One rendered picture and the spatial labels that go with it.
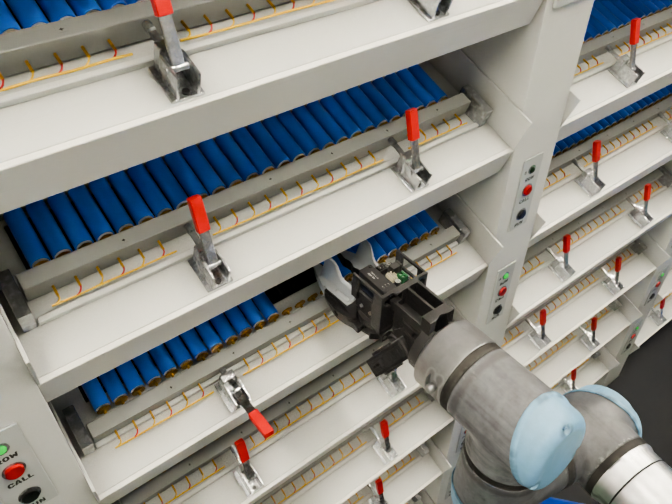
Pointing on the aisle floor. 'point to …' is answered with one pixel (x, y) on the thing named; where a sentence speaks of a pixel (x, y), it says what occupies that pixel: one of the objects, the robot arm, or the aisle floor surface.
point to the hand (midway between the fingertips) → (331, 265)
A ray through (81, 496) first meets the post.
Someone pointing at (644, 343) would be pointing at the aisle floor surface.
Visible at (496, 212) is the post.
